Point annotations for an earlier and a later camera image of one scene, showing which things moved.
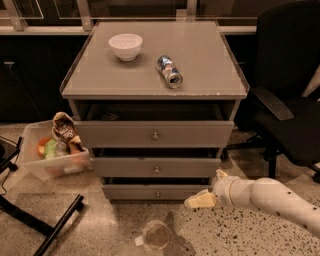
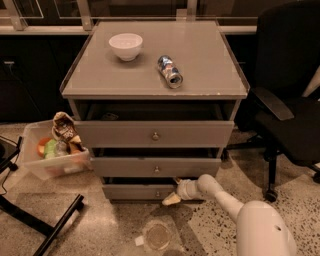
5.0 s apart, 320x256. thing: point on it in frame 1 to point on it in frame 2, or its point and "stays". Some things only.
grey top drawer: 156,125 stays
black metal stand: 24,217 stays
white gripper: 221,189 to 183,190
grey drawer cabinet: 156,103 stays
